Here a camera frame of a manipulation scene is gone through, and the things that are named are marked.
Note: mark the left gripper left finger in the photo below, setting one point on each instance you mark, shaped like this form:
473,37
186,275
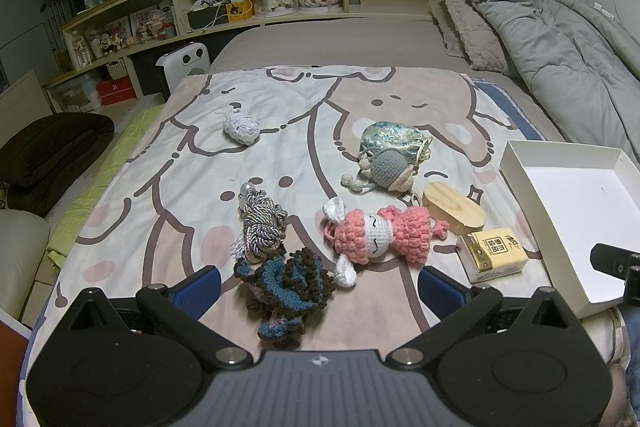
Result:
175,313

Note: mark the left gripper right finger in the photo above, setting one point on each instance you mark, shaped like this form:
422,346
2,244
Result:
463,313

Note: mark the yellow card box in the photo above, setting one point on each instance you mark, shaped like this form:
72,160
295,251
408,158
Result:
489,254

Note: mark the oval wooden box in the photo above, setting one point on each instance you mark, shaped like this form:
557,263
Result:
444,203

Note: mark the brown blue crochet scrunchie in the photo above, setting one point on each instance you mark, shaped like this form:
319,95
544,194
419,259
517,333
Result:
285,289

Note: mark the twisted rope tassel charm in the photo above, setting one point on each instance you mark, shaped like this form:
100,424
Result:
263,226

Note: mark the pink white crochet doll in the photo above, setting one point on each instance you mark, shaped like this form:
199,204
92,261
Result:
358,237

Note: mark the grey crochet ball charm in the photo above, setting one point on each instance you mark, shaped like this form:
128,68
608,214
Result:
388,169

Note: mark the white knit scrunchie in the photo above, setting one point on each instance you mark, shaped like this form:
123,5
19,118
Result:
240,127

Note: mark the white cardboard tray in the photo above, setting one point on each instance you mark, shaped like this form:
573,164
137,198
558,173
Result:
574,197

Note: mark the green mat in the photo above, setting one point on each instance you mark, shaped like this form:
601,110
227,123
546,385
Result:
65,233

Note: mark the cartoon print blanket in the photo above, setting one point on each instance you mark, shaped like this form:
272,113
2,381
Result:
173,207

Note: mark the grey duvet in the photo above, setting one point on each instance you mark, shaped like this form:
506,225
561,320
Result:
580,66

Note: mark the dark brown cushion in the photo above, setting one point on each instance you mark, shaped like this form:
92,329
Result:
43,160

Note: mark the red box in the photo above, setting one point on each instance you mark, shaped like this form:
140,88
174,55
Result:
115,90

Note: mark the white face heater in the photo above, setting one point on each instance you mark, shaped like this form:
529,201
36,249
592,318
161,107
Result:
190,60

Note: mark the beige fuzzy pillow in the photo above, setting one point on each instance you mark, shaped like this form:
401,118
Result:
468,35

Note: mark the yellow container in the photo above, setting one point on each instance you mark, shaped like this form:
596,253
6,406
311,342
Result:
239,10

